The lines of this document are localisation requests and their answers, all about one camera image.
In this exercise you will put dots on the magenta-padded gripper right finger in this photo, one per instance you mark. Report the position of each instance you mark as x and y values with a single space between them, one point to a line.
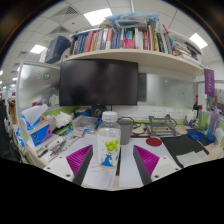
161 165

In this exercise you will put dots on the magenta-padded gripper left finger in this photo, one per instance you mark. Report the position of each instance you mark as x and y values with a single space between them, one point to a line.
63 165

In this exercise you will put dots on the purple translucent water bottle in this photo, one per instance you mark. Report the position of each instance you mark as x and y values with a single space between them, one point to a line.
212 126

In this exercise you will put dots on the flat round red coaster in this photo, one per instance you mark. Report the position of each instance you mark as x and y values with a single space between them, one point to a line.
154 142

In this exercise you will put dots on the white folded cloth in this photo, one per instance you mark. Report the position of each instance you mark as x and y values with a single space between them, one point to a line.
190 158

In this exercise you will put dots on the grey metal laptop stand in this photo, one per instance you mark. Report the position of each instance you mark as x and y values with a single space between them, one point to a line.
161 126

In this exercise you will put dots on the blue and white tissue box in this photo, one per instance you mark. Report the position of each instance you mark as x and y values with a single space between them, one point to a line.
40 133

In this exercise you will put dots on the white crumpled tissue pile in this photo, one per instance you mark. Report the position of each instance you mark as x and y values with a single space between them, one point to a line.
63 119

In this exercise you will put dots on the grey cup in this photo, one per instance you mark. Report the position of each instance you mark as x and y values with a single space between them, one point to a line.
126 131

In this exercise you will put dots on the white ceramic jar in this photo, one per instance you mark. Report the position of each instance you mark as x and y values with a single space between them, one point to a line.
190 116

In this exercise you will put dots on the dark wine bottle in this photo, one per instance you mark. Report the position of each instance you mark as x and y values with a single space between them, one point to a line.
196 106

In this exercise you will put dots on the black computer monitor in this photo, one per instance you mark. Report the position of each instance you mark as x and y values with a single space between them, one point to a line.
98 81

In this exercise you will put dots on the purple hanging banner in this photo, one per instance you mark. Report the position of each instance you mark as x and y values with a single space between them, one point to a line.
209 83

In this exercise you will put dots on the white wall socket strip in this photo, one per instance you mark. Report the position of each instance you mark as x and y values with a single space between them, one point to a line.
166 112

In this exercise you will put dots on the wall shelf with books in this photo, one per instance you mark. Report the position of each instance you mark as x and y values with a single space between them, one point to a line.
133 55

